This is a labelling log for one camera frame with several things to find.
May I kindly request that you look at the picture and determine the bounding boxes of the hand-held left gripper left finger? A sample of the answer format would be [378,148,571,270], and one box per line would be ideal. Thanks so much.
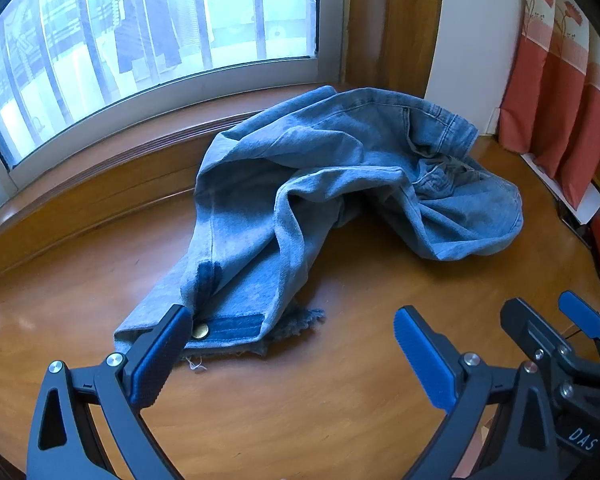
[26,304,193,480]

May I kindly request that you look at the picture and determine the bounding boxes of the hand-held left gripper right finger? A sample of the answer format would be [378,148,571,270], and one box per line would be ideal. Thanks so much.
[394,304,557,480]

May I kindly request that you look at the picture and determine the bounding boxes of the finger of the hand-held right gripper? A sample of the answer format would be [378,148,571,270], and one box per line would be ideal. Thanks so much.
[500,298,576,386]
[558,290,600,378]

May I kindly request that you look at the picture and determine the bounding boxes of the blue denim jeans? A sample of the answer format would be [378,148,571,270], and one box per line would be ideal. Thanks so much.
[114,85,526,361]

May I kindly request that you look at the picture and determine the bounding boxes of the red floral curtain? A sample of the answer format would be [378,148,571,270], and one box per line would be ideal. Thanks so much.
[497,0,600,211]

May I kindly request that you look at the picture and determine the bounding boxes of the hanging dark garment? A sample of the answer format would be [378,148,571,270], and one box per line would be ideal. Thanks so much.
[114,0,183,75]

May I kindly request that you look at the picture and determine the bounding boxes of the hanging plaid sheet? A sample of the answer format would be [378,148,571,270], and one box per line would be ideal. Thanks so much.
[37,0,128,68]

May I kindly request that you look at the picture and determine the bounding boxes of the window with grey frame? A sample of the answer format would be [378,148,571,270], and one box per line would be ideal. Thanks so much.
[0,0,348,201]

